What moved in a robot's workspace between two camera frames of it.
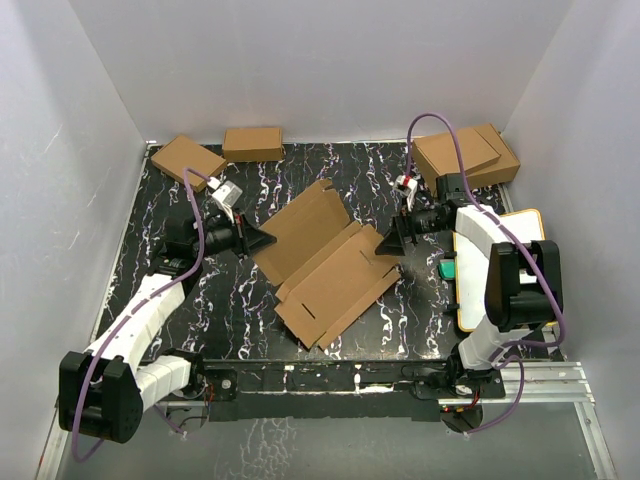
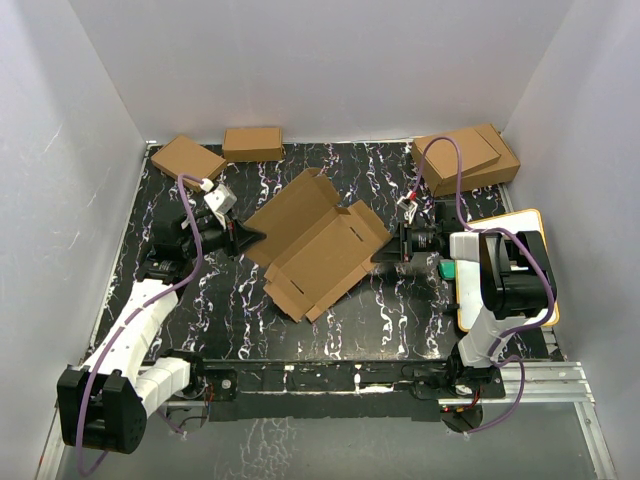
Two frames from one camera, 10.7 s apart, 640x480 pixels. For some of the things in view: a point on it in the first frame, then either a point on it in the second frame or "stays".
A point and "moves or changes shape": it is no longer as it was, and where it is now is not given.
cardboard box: (332, 269) moves or changes shape
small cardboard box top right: (433, 156) stays
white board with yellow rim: (471, 264) stays
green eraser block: (447, 269) stays
